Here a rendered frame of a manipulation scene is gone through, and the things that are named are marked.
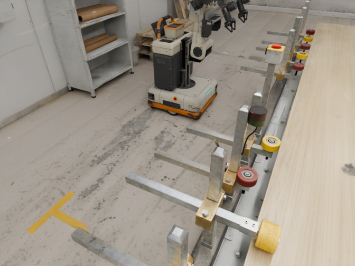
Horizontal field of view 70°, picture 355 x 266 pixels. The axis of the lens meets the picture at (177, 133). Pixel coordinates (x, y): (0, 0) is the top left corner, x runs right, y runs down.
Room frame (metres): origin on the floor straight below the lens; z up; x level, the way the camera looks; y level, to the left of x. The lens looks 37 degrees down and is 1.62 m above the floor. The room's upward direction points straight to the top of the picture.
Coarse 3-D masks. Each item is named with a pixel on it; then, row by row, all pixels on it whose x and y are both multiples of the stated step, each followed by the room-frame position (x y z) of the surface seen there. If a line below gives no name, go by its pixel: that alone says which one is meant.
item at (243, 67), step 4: (240, 68) 1.95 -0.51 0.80; (244, 68) 1.93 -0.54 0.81; (248, 68) 1.92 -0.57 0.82; (252, 68) 1.91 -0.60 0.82; (256, 68) 1.90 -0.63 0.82; (256, 72) 1.89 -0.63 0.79; (260, 72) 1.87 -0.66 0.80; (264, 72) 1.86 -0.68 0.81; (276, 72) 1.82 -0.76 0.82; (284, 76) 1.79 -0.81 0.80; (288, 76) 1.77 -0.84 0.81; (292, 76) 1.76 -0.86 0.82; (296, 76) 1.75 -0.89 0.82
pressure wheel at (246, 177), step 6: (240, 168) 0.71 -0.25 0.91; (246, 168) 0.71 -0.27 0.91; (252, 168) 0.71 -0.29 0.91; (240, 174) 0.68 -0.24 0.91; (246, 174) 0.68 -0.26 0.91; (252, 174) 0.68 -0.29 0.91; (240, 180) 0.65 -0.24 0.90; (246, 180) 0.65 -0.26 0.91; (252, 180) 0.65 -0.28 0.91; (246, 186) 0.64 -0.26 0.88; (252, 186) 0.64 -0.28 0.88
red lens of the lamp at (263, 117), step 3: (249, 111) 0.73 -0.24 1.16; (267, 111) 0.71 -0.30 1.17; (249, 114) 0.72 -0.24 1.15; (252, 114) 0.71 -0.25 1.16; (255, 114) 0.70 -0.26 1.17; (267, 114) 0.71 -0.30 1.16; (252, 117) 0.70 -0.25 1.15; (255, 117) 0.70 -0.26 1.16; (258, 117) 0.69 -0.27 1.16; (261, 117) 0.69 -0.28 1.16; (264, 117) 0.69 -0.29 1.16; (258, 120) 0.69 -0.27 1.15; (261, 120) 0.69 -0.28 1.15
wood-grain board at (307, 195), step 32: (320, 32) 2.60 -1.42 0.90; (352, 32) 2.59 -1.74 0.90; (320, 64) 1.77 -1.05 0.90; (352, 64) 1.77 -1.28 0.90; (320, 96) 1.30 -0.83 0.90; (352, 96) 1.29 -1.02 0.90; (288, 128) 0.98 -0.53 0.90; (320, 128) 0.98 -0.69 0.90; (352, 128) 0.98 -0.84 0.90; (288, 160) 0.76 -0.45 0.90; (320, 160) 0.76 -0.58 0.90; (352, 160) 0.76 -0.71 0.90; (288, 192) 0.59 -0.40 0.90; (320, 192) 0.59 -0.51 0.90; (352, 192) 0.59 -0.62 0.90; (288, 224) 0.47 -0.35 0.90; (320, 224) 0.46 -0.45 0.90; (352, 224) 0.46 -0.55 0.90; (256, 256) 0.36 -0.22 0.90; (288, 256) 0.36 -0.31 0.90; (320, 256) 0.36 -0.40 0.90; (352, 256) 0.36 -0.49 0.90
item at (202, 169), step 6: (156, 150) 0.87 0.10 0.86; (162, 150) 0.87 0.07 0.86; (156, 156) 0.85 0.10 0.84; (162, 156) 0.84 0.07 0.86; (168, 156) 0.83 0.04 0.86; (174, 156) 0.83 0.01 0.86; (168, 162) 0.83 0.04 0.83; (174, 162) 0.81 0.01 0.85; (180, 162) 0.80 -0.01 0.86; (186, 162) 0.80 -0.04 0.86; (192, 162) 0.80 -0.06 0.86; (186, 168) 0.78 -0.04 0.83; (192, 168) 0.77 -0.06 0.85; (198, 168) 0.76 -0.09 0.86; (204, 168) 0.76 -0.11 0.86; (204, 174) 0.74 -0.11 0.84; (240, 186) 0.67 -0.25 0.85
